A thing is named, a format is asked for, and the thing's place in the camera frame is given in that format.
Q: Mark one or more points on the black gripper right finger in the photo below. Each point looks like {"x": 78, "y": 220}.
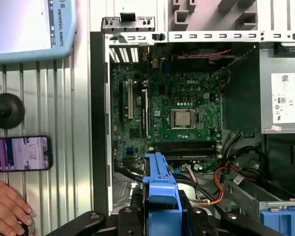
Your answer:
{"x": 194, "y": 221}

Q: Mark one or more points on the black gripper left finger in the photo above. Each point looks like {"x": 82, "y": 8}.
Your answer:
{"x": 135, "y": 221}

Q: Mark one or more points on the hard disk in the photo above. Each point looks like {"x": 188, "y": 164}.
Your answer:
{"x": 162, "y": 196}

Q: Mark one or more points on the small round black tool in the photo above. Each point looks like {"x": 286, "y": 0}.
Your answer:
{"x": 24, "y": 227}

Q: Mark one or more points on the person's hand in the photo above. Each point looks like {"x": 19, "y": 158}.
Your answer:
{"x": 5, "y": 206}

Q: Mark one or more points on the black RAM stick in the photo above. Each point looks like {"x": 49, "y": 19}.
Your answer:
{"x": 186, "y": 153}

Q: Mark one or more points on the metal optical drive bay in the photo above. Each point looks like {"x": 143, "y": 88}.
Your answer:
{"x": 260, "y": 194}

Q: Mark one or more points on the blue drive bay latch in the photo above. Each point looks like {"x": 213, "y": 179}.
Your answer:
{"x": 282, "y": 221}

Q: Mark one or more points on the silver CPU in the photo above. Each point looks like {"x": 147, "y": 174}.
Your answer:
{"x": 184, "y": 118}

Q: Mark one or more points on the black open PC case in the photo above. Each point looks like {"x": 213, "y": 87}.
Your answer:
{"x": 98, "y": 123}

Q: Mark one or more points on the black expansion slot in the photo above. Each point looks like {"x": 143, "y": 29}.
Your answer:
{"x": 121, "y": 103}

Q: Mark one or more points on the white expansion slot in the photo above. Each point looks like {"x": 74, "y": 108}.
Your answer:
{"x": 130, "y": 98}

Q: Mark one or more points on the green motherboard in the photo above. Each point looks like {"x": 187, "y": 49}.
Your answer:
{"x": 162, "y": 93}

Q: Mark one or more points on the black smartphone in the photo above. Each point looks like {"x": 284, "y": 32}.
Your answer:
{"x": 19, "y": 152}

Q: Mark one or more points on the grey power supply unit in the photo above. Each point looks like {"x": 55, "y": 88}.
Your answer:
{"x": 265, "y": 86}

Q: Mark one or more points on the black round knob with rod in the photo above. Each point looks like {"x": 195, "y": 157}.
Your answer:
{"x": 9, "y": 110}

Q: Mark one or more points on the grey parts rack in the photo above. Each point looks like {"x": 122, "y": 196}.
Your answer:
{"x": 211, "y": 14}

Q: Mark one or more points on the pale blue teach pendant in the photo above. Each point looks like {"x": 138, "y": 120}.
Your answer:
{"x": 27, "y": 24}

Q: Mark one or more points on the metal slot cover bracket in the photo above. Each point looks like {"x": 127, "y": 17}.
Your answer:
{"x": 127, "y": 24}

